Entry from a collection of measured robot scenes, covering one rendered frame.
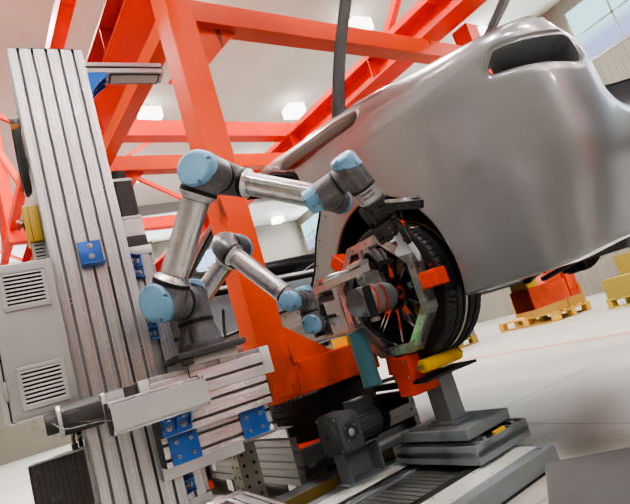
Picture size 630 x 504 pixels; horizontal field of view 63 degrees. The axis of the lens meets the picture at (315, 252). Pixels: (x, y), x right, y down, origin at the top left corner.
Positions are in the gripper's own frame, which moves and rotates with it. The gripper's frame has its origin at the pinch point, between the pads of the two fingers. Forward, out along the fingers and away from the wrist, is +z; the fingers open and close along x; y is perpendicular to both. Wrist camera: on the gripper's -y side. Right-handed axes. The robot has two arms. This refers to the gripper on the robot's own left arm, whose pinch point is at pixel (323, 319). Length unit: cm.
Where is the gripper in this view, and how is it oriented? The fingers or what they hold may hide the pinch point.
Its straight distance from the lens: 237.4
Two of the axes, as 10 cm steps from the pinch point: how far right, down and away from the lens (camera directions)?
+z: 1.8, 1.2, 9.8
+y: 2.8, 9.4, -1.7
